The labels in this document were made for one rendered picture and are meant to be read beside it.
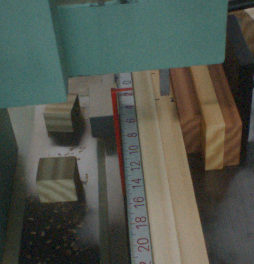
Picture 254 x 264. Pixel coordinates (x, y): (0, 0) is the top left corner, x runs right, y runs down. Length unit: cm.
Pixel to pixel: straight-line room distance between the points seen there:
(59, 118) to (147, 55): 28
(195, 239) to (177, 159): 9
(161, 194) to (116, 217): 17
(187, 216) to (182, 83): 17
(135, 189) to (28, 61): 13
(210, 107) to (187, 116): 2
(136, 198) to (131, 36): 13
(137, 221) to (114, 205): 20
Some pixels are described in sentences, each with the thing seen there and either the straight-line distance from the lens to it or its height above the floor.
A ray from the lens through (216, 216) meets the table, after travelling 49.
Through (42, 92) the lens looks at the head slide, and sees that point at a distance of 45.
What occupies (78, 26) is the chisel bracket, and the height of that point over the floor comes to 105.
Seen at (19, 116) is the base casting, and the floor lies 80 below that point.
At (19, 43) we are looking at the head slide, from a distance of 42.
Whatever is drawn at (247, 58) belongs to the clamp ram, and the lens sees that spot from 51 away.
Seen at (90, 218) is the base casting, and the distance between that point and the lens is 63.
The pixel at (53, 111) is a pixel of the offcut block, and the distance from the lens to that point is 73.
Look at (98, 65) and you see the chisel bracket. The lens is 47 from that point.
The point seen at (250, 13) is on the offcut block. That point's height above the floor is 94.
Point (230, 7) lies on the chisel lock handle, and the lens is 49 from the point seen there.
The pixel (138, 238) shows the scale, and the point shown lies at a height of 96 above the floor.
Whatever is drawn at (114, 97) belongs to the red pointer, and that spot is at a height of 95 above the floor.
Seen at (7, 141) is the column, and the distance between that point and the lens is 66.
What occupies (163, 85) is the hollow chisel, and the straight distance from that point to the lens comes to 53.
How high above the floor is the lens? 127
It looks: 40 degrees down
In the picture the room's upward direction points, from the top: 5 degrees counter-clockwise
